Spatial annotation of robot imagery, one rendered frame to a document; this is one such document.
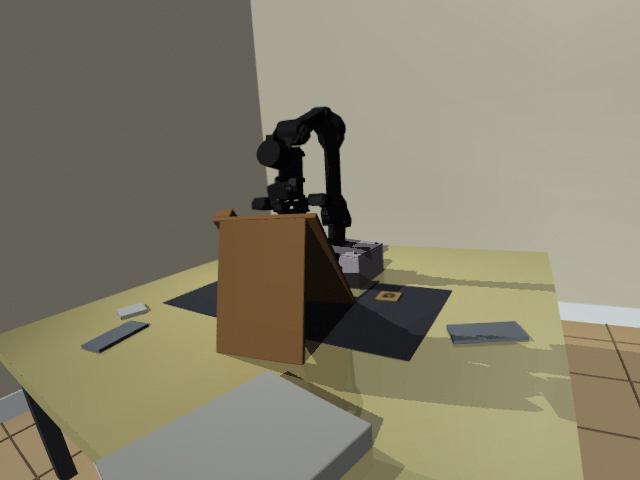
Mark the tan letter tile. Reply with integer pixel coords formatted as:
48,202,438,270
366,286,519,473
375,291,402,302

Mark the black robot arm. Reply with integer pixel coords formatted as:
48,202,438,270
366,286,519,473
256,107,352,246

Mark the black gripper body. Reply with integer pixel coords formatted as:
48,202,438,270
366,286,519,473
252,171,333,210

